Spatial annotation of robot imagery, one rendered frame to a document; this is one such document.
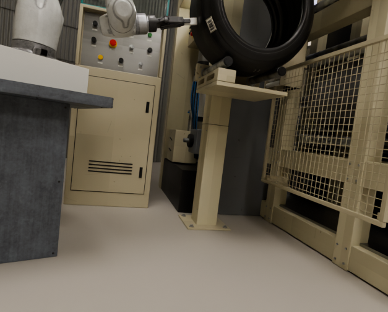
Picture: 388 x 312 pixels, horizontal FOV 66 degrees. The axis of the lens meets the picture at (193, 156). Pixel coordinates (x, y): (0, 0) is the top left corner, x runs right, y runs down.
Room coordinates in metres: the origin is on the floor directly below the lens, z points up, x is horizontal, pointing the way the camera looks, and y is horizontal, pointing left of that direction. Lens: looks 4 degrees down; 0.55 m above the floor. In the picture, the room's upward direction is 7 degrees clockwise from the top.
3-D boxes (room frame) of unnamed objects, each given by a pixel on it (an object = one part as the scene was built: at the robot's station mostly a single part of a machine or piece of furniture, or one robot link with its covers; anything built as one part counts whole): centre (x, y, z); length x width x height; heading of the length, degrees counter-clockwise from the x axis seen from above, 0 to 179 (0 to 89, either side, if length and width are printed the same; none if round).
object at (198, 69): (1.77, -0.15, 0.90); 0.40 x 0.03 x 0.10; 105
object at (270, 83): (1.91, -0.50, 1.05); 0.20 x 0.15 x 0.30; 15
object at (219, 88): (1.59, -0.20, 0.80); 0.37 x 0.36 x 0.02; 105
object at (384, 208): (1.46, -0.57, 0.65); 0.90 x 0.02 x 0.70; 15
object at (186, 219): (1.84, -0.11, 0.01); 0.27 x 0.27 x 0.02; 15
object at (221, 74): (1.56, -0.06, 0.83); 0.36 x 0.09 x 0.06; 15
